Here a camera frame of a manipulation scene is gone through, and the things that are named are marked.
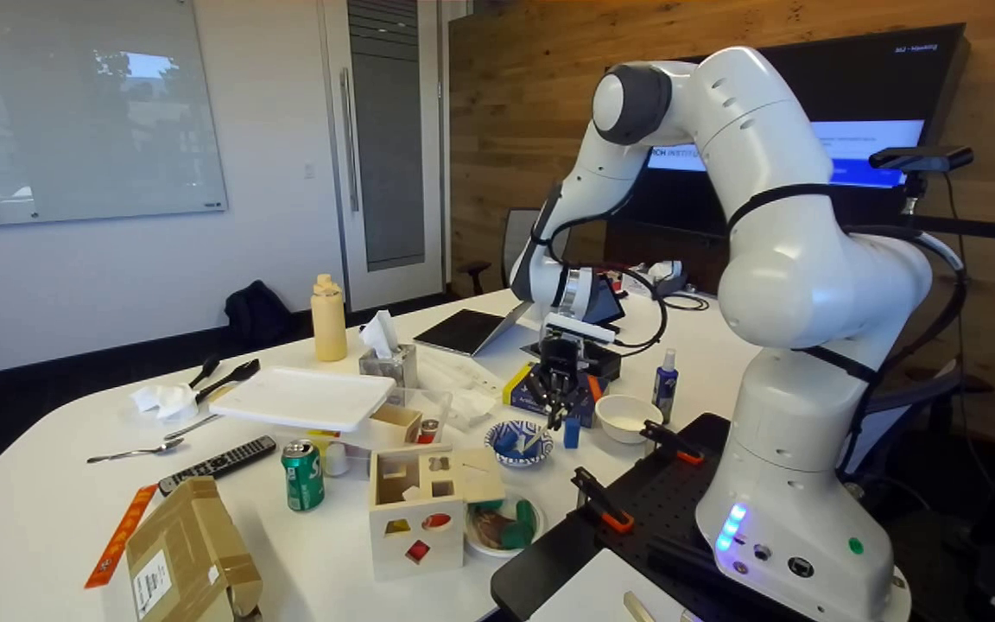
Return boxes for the white door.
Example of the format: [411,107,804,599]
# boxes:
[320,0,451,311]

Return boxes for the green can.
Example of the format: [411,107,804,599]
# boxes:
[279,434,327,515]

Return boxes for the blue patterned bowl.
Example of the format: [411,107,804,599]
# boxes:
[484,417,558,472]

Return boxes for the black marker pen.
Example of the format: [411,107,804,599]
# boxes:
[182,351,226,389]

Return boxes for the plate with green items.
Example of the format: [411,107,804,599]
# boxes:
[464,493,545,564]

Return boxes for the silver fork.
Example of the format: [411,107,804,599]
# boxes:
[84,412,226,468]

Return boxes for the black bag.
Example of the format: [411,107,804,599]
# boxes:
[220,276,299,337]

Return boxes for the black camera on mount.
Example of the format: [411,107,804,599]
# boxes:
[864,143,995,246]

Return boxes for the blue spray bottle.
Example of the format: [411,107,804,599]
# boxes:
[651,349,681,430]

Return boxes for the white bowl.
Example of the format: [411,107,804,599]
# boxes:
[590,394,664,447]

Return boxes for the black flat pad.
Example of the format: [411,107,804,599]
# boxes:
[411,309,512,357]

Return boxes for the brown cardboard box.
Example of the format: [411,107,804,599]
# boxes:
[125,478,267,622]

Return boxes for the white paper sheet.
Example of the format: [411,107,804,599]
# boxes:
[524,547,697,622]

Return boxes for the black clamp orange handles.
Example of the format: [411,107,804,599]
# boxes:
[638,417,713,469]
[567,462,638,540]

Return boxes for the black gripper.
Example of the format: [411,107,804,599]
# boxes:
[528,336,626,433]

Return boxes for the wall whiteboard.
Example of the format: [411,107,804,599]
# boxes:
[0,0,231,235]

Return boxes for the grey office chair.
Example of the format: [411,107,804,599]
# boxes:
[840,364,975,479]

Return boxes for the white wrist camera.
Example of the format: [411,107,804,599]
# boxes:
[542,309,629,349]

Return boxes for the black remote control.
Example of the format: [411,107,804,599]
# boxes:
[152,433,279,496]

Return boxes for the black spatula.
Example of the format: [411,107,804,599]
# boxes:
[193,357,264,406]

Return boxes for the mustard yellow bottle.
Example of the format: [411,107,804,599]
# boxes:
[308,269,354,366]

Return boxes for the clear plastic container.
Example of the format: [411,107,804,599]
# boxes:
[408,413,447,448]

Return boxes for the orange ruler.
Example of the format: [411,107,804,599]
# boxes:
[84,479,163,594]

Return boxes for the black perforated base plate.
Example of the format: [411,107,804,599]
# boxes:
[487,412,907,622]

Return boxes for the wooden shape sorter box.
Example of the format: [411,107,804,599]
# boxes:
[366,447,508,585]

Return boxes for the black wall monitor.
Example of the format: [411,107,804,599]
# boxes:
[631,19,970,235]

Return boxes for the grey tissue box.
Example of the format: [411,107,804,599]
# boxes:
[356,309,422,389]

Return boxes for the white foam tray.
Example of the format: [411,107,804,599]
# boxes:
[209,364,396,434]

